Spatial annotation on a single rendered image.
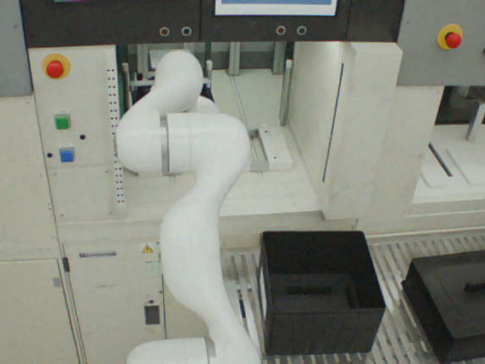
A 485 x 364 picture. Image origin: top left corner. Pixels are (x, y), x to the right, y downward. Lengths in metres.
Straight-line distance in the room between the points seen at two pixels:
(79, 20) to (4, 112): 0.31
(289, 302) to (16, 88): 0.88
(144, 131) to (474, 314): 0.99
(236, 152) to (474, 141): 1.40
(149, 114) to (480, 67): 0.96
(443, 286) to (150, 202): 0.85
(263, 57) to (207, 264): 1.59
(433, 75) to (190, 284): 0.91
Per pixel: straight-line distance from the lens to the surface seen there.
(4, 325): 2.06
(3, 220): 1.72
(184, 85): 1.04
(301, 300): 1.63
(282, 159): 1.88
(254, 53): 2.45
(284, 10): 1.40
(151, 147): 0.97
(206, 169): 0.98
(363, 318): 1.45
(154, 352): 0.99
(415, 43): 1.54
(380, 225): 1.88
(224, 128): 0.98
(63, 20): 1.38
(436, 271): 1.68
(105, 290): 1.90
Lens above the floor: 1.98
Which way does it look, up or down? 38 degrees down
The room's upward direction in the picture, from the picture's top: 4 degrees clockwise
